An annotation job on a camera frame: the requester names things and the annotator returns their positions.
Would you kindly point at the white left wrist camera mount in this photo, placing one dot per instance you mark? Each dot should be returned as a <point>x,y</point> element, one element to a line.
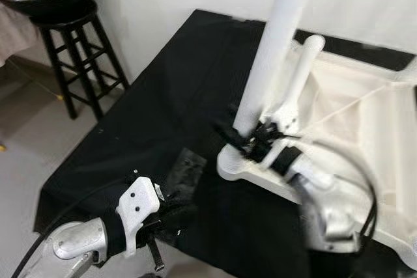
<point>137,203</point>

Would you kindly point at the clear tape strip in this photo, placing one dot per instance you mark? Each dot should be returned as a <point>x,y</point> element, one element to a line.
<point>187,168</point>

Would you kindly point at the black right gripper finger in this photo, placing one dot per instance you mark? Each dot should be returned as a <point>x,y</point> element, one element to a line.
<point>233,140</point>
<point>235,113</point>

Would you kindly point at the black round pan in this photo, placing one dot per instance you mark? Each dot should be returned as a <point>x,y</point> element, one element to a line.
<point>45,4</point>

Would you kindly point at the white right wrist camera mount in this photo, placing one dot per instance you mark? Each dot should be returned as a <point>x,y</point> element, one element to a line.
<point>287,115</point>

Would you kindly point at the black tablecloth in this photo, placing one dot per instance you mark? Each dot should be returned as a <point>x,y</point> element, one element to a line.
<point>163,96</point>

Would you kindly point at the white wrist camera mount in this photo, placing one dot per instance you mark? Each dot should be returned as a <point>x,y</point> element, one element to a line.
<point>287,115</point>
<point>137,203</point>

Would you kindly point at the white plastic table top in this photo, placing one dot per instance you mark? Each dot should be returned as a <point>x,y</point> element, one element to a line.
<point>365,135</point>

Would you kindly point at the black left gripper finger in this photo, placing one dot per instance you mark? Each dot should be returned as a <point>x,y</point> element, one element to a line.
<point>179,203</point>
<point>182,217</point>

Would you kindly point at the black round stool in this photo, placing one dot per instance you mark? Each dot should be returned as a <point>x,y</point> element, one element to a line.
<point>71,37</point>

